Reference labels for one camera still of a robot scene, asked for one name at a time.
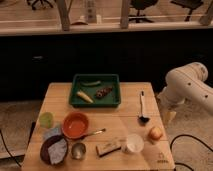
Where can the dark grape bunch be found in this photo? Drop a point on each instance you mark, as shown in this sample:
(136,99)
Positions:
(103,92)

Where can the green cucumber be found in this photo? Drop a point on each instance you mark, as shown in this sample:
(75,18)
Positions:
(90,84)

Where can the orange bowl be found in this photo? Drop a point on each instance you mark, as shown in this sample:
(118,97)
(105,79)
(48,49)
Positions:
(75,125)

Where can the office chair left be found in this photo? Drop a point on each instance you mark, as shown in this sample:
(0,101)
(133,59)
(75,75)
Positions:
(34,4)

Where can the grey blue cloth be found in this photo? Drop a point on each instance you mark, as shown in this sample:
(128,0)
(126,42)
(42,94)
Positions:
(57,151)

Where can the white cup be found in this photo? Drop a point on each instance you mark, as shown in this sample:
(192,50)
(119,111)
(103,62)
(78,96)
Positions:
(133,144)

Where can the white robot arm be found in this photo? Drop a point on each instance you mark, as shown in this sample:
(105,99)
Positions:
(185,82)

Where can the light blue cloth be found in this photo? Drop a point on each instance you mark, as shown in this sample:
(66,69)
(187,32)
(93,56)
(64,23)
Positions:
(52,132)

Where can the metal spoon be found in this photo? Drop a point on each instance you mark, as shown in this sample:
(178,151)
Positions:
(93,133)

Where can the wooden block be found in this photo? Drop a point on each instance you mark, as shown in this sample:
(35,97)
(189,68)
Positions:
(108,147)

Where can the small metal cup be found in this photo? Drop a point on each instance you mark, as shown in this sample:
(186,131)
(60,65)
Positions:
(78,151)

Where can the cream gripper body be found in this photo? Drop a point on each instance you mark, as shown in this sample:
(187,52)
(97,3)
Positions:
(168,116)

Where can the office chair middle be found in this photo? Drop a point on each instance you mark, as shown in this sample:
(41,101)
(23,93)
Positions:
(141,5)

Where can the dark purple bowl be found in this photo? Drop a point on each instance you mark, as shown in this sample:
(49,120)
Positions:
(44,155)

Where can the office chair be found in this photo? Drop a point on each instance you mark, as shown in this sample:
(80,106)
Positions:
(190,4)
(141,5)
(34,4)

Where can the green plastic tray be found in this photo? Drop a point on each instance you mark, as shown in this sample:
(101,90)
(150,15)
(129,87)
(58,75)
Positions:
(113,99)

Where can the green cup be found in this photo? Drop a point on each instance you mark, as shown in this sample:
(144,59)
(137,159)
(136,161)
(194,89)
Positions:
(46,120)

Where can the office chair right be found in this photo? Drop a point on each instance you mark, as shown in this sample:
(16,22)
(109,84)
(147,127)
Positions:
(190,4)

